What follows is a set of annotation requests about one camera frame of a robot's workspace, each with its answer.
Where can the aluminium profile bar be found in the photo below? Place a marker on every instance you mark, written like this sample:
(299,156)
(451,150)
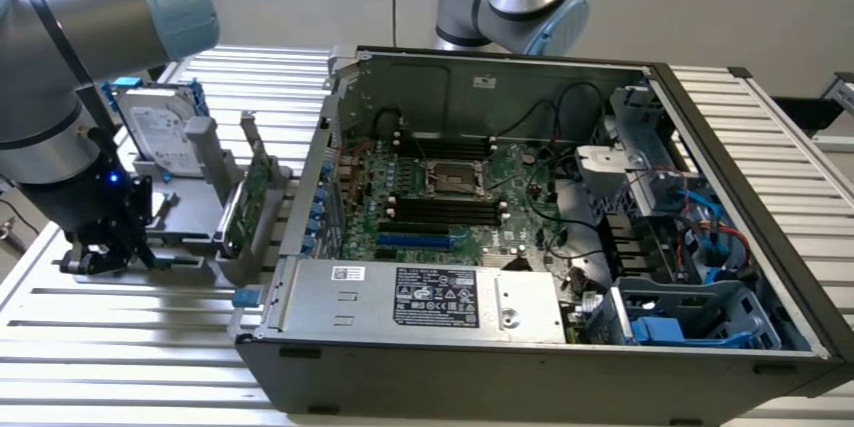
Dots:
(839,89)

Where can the black RAM slot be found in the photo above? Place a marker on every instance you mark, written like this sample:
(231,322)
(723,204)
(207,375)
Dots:
(443,136)
(446,222)
(443,142)
(443,153)
(446,208)
(446,215)
(446,201)
(443,148)

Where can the blue case latch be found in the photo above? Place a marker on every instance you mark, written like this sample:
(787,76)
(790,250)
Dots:
(247,296)

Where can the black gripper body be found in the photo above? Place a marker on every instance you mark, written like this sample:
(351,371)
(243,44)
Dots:
(87,207)

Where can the hard disk in blue caddy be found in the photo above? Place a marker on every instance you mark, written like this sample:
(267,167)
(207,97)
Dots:
(160,127)

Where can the black open PC case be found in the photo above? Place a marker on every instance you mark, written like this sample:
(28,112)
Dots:
(467,377)

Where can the black chipset heat sink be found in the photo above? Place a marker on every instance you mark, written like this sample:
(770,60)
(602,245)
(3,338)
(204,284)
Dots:
(517,262)

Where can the green motherboard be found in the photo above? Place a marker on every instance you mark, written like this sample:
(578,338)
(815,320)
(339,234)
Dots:
(527,192)

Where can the black expansion slot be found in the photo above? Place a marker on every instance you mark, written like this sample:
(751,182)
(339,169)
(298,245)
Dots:
(410,254)

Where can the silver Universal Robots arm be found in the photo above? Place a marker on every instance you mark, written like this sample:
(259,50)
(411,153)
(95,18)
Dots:
(87,22)

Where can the silver power supply unit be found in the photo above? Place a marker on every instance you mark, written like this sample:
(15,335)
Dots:
(374,297)

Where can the grey parts rack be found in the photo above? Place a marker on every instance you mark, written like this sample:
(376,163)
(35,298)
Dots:
(194,207)

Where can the metal CPU socket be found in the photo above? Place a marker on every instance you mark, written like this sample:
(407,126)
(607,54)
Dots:
(454,178)

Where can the black box beside table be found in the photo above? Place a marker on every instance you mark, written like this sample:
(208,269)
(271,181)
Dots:
(801,112)

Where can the blue plastic drive cage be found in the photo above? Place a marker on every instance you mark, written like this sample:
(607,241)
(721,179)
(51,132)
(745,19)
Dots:
(694,297)

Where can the grey plastic fan shroud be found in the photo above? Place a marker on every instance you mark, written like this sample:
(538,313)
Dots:
(599,162)

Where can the green RAM stick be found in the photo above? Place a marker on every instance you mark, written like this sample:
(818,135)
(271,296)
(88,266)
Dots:
(179,262)

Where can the blue expansion slot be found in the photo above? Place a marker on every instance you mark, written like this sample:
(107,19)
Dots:
(412,241)

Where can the green graphics card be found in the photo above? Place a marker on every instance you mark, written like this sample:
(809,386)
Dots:
(246,197)

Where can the silver metal disk bay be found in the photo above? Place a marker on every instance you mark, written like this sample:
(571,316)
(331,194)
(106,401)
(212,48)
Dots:
(641,117)

